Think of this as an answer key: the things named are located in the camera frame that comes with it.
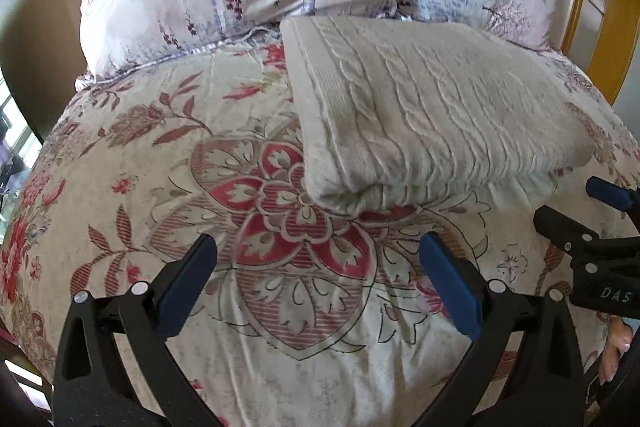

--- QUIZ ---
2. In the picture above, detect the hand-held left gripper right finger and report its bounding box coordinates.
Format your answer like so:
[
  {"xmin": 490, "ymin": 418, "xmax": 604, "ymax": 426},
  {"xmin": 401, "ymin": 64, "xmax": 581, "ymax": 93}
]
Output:
[{"xmin": 415, "ymin": 232, "xmax": 586, "ymax": 427}]

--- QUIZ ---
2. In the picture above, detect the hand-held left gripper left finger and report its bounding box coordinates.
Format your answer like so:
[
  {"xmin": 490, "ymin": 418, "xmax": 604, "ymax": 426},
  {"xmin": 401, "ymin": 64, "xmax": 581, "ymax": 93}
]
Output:
[{"xmin": 52, "ymin": 233, "xmax": 221, "ymax": 427}]

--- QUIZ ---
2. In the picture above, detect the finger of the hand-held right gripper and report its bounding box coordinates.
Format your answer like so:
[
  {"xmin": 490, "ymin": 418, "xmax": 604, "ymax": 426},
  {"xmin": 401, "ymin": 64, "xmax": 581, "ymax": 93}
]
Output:
[
  {"xmin": 531, "ymin": 205, "xmax": 640, "ymax": 261},
  {"xmin": 586, "ymin": 176, "xmax": 640, "ymax": 214}
]

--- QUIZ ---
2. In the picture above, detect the cream cable knit sweater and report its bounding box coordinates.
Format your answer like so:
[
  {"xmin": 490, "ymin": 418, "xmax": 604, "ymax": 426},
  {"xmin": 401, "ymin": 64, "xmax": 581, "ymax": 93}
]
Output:
[{"xmin": 279, "ymin": 15, "xmax": 597, "ymax": 214}]

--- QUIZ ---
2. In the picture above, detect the person's right hand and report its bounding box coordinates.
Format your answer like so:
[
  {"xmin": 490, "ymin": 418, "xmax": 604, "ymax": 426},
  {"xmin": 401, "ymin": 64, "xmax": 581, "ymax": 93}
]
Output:
[{"xmin": 597, "ymin": 316, "xmax": 637, "ymax": 384}]

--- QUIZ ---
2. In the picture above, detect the floral bed quilt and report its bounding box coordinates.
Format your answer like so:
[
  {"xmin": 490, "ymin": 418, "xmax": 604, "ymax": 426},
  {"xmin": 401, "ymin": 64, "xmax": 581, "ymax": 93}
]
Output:
[{"xmin": 0, "ymin": 39, "xmax": 640, "ymax": 427}]

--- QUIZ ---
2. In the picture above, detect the wooden headboard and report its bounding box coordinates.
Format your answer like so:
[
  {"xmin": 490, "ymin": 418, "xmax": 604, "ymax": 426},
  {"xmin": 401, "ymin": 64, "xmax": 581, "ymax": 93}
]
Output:
[{"xmin": 530, "ymin": 0, "xmax": 640, "ymax": 104}]

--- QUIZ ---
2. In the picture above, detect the window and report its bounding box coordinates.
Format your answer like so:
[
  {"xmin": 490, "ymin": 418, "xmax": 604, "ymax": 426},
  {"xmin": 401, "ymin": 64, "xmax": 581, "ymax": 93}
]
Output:
[{"xmin": 0, "ymin": 74, "xmax": 47, "ymax": 230}]

